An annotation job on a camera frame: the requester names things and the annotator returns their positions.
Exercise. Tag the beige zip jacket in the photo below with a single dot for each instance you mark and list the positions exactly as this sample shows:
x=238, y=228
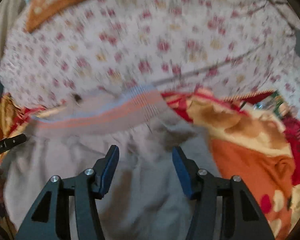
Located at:
x=145, y=199

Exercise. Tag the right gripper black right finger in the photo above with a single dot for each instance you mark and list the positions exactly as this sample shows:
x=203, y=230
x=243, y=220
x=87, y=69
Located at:
x=225, y=208

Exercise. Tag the orange yellow red blanket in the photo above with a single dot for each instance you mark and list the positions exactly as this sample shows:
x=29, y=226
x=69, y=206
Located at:
x=252, y=146

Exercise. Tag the floral white quilt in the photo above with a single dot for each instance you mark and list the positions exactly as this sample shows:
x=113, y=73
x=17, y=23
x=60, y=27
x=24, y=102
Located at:
x=228, y=46

